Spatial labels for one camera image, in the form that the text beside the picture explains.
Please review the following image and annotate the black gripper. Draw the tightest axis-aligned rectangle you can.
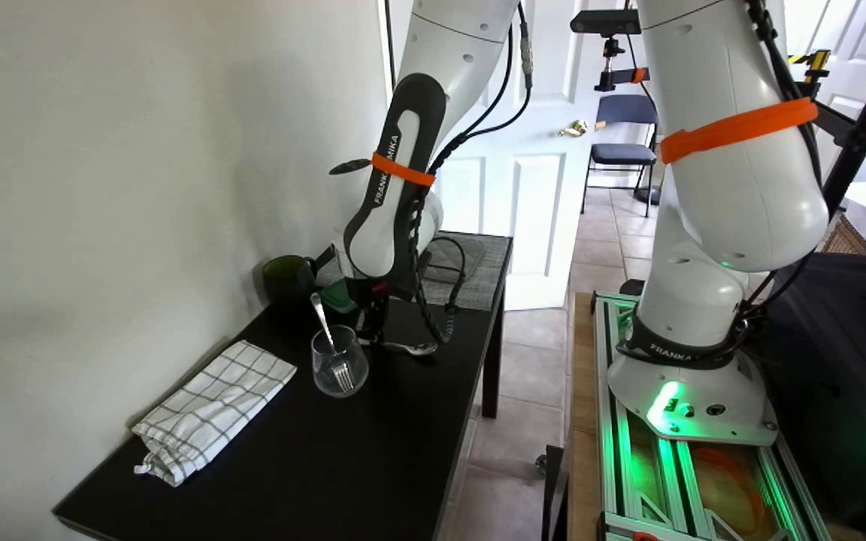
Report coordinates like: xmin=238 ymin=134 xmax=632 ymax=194
xmin=348 ymin=282 xmax=394 ymax=347

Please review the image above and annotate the silver metal spoon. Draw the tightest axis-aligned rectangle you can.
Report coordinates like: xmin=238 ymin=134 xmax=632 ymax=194
xmin=308 ymin=288 xmax=355 ymax=392

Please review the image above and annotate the clear glass cup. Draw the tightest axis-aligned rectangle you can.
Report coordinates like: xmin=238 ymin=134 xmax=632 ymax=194
xmin=308 ymin=321 xmax=372 ymax=402

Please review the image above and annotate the dark bowl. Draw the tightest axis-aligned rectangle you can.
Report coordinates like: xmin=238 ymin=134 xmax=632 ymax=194
xmin=259 ymin=253 xmax=323 ymax=308

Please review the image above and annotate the grey woven placemat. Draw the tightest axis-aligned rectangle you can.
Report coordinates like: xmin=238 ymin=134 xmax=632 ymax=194
xmin=417 ymin=232 xmax=513 ymax=316

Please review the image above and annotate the black table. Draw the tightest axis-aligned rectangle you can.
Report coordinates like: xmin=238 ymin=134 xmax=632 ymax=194
xmin=51 ymin=232 xmax=516 ymax=541

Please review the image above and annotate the white checked dish towel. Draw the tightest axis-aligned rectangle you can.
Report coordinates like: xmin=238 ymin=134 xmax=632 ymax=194
xmin=129 ymin=338 xmax=301 ymax=490

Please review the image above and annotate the wooden base board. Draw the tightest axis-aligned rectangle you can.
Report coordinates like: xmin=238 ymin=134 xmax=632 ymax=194
xmin=563 ymin=288 xmax=608 ymax=541

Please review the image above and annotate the black floor stand foot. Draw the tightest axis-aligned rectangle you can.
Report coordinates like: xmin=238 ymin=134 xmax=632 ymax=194
xmin=535 ymin=445 xmax=567 ymax=541

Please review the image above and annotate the brass door knob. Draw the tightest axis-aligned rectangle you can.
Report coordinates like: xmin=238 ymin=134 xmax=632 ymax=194
xmin=554 ymin=116 xmax=592 ymax=142

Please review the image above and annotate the blue chair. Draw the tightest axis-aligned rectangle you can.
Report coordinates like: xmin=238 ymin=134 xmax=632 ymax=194
xmin=581 ymin=91 xmax=660 ymax=218

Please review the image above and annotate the black covered equipment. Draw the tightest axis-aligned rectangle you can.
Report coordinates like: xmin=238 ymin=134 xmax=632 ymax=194
xmin=753 ymin=249 xmax=866 ymax=541

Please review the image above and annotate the orange forearm strap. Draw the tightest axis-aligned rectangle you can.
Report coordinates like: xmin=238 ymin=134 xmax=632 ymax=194
xmin=371 ymin=150 xmax=438 ymax=193

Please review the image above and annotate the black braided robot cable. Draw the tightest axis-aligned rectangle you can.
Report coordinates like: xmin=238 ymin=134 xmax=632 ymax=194
xmin=416 ymin=0 xmax=539 ymax=353

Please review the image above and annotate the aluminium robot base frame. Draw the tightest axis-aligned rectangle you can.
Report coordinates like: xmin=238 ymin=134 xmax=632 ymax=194
xmin=592 ymin=288 xmax=835 ymax=541

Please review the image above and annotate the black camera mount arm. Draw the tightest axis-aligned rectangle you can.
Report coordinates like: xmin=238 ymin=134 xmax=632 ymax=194
xmin=592 ymin=34 xmax=653 ymax=96

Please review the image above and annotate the black stereo camera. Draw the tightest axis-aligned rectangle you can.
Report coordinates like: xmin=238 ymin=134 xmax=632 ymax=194
xmin=567 ymin=7 xmax=646 ymax=38

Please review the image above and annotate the wide orange arm strap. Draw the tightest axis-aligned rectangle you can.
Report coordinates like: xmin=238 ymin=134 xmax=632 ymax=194
xmin=654 ymin=96 xmax=824 ymax=167

